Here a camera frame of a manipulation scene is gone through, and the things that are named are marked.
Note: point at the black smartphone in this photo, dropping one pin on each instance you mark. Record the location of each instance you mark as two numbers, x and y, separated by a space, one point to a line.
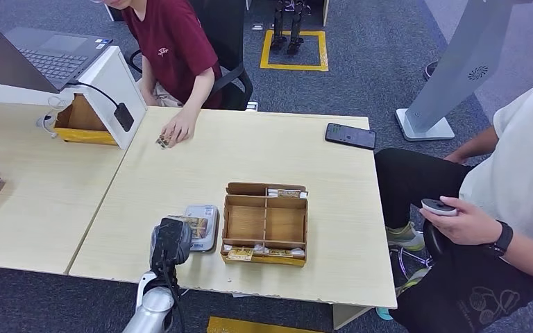
350 136

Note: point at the patterned room key card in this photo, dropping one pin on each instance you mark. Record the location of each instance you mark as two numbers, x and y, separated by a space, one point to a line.
280 253
240 254
289 193

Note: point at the dark grey laptop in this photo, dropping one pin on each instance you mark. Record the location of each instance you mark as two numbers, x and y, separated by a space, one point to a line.
59 55

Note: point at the brown cardboard box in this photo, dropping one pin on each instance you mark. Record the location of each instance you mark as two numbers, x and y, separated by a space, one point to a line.
80 117

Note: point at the small black humanoid robot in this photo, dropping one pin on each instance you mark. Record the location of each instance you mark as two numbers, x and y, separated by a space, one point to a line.
295 45

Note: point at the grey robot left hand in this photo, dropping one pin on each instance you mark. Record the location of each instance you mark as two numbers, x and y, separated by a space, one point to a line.
187 246

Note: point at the grey card reader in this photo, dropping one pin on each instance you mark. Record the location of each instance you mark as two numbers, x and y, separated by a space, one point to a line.
212 230

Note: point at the customer person's left hand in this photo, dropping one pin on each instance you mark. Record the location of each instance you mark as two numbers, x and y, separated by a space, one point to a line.
179 128

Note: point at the brown divided organizer box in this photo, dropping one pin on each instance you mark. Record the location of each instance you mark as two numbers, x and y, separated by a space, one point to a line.
248 225

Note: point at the dark round object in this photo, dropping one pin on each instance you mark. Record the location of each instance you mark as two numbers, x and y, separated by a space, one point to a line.
429 70

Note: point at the black operator chair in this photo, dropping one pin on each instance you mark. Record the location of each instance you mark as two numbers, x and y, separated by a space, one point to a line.
433 239

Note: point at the yellow floor tape strip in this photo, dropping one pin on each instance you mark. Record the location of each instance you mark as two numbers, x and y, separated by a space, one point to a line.
229 327

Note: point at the white desktop riser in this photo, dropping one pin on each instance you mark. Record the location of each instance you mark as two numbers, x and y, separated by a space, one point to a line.
119 78

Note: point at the white handheld remote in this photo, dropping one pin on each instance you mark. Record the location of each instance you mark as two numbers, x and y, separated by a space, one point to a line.
437 207

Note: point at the operator person's right forearm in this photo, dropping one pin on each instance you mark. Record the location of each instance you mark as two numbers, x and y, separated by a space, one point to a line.
478 142

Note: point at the operator person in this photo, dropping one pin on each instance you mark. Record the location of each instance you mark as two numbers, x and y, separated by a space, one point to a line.
524 174

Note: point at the white furniture panel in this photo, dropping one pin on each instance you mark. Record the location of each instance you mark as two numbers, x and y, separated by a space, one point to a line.
325 11

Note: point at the customer person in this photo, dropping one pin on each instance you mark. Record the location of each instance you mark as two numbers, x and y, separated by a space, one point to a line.
170 46

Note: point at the small white box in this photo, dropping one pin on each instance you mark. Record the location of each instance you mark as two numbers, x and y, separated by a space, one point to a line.
251 106

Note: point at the operator person's left hand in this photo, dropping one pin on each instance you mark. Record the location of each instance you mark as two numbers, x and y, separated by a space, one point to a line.
464 227

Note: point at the black laptop power adapter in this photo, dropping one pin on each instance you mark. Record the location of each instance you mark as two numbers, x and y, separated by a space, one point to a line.
124 117

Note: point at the black wristwatch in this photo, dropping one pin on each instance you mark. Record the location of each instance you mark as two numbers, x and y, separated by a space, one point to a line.
503 239

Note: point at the black office chair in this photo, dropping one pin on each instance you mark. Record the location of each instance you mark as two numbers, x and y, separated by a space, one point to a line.
227 32

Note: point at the black cabinet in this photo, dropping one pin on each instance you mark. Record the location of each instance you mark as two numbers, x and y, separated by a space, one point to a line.
115 14

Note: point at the grey kiosk stand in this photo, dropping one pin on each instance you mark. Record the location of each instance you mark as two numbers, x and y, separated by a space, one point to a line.
459 69

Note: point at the yellow floor tape square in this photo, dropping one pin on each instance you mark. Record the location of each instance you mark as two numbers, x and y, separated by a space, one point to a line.
294 67

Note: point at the customer person's right forearm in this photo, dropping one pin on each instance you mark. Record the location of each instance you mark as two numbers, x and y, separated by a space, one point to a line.
148 85

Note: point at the customer person's left forearm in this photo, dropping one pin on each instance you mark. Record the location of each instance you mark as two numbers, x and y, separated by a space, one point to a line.
197 92

